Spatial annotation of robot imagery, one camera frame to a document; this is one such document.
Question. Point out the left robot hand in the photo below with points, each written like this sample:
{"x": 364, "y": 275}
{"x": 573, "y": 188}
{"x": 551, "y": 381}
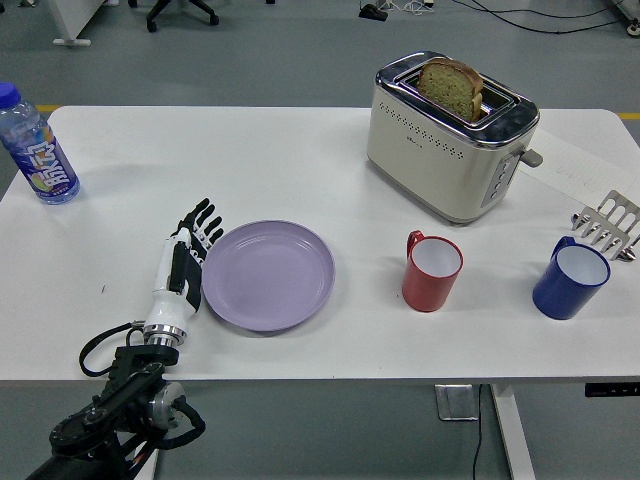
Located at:
{"x": 172, "y": 280}

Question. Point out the purple plate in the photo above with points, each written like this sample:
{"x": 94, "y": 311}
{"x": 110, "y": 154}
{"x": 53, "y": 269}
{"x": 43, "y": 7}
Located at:
{"x": 270, "y": 277}

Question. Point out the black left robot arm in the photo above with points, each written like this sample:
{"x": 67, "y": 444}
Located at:
{"x": 125, "y": 390}

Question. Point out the blue label drink bottle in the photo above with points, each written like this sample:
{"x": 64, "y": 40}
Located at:
{"x": 42, "y": 160}

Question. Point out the white table leg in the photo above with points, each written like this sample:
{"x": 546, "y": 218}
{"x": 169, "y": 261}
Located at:
{"x": 512, "y": 435}
{"x": 154, "y": 470}

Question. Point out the red mug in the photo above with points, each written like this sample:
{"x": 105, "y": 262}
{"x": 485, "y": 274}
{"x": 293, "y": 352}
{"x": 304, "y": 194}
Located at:
{"x": 425, "y": 290}

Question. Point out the white desk leg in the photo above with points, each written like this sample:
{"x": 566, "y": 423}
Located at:
{"x": 70, "y": 27}

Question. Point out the black office chair base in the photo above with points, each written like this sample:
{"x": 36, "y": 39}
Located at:
{"x": 167, "y": 7}

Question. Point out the cream and chrome toaster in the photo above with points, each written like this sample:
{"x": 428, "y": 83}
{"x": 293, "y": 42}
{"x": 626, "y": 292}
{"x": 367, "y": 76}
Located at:
{"x": 435, "y": 170}

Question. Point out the silver floor socket box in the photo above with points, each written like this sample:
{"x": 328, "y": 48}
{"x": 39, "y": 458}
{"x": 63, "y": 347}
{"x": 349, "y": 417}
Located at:
{"x": 456, "y": 402}

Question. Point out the black floor adapter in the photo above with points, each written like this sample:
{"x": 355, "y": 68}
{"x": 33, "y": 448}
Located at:
{"x": 372, "y": 12}

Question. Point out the brown bread slice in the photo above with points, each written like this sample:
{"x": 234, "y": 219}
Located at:
{"x": 447, "y": 90}

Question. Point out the blue mug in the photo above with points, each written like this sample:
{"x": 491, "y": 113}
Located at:
{"x": 557, "y": 295}

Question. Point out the white paper sheet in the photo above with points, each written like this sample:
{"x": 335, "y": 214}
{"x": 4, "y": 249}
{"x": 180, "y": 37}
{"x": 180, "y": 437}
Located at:
{"x": 565, "y": 165}

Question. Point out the silver metal toast rack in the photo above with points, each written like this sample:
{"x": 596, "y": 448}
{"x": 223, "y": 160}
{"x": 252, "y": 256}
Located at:
{"x": 612, "y": 210}

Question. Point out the black table control panel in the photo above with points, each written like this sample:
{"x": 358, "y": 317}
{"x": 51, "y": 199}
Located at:
{"x": 612, "y": 390}

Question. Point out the black caster wheel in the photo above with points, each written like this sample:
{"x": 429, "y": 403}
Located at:
{"x": 633, "y": 27}

